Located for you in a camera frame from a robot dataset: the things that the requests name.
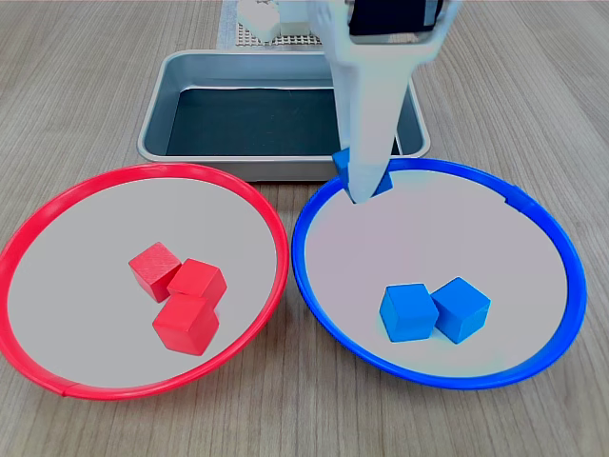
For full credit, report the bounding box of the blue cube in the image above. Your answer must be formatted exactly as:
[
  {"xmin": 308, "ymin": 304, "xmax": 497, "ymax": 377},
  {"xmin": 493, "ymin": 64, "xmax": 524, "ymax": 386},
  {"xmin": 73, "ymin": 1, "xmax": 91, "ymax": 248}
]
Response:
[
  {"xmin": 331, "ymin": 147, "xmax": 394, "ymax": 197},
  {"xmin": 379, "ymin": 283, "xmax": 440, "ymax": 344},
  {"xmin": 430, "ymin": 276, "xmax": 492, "ymax": 346}
]

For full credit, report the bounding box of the black tray mat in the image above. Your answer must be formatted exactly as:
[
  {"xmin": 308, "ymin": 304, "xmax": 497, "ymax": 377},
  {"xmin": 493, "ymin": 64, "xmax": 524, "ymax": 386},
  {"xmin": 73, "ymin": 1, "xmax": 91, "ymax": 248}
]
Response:
[{"xmin": 165, "ymin": 87, "xmax": 401, "ymax": 157}]

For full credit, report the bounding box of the blue-rimmed white plate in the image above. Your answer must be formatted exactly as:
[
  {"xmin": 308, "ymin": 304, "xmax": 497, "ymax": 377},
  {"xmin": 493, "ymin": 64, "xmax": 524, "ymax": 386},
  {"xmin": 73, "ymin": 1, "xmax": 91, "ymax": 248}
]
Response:
[{"xmin": 291, "ymin": 157, "xmax": 589, "ymax": 391}]

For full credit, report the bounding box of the steel tray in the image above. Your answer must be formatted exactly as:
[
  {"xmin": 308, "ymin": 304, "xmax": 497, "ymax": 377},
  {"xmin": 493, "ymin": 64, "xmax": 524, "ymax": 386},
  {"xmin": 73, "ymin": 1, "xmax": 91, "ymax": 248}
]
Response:
[{"xmin": 137, "ymin": 50, "xmax": 432, "ymax": 183}]

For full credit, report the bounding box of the red cube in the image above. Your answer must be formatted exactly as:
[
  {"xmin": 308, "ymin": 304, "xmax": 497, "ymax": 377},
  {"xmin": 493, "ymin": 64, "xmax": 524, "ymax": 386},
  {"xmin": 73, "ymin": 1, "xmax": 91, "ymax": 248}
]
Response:
[
  {"xmin": 166, "ymin": 258, "xmax": 228, "ymax": 310},
  {"xmin": 128, "ymin": 241, "xmax": 183, "ymax": 304},
  {"xmin": 151, "ymin": 293, "xmax": 221, "ymax": 357}
]

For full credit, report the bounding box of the red-rimmed white plate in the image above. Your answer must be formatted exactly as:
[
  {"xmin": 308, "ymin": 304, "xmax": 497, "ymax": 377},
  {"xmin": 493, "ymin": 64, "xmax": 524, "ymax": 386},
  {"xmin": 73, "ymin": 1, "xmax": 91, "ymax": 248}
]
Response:
[{"xmin": 0, "ymin": 161, "xmax": 290, "ymax": 401}]

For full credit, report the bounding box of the pale perforated base plate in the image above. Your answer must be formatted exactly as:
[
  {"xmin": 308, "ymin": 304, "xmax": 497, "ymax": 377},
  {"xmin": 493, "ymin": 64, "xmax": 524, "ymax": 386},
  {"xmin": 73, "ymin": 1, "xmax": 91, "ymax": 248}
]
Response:
[{"xmin": 235, "ymin": 21, "xmax": 325, "ymax": 48}]

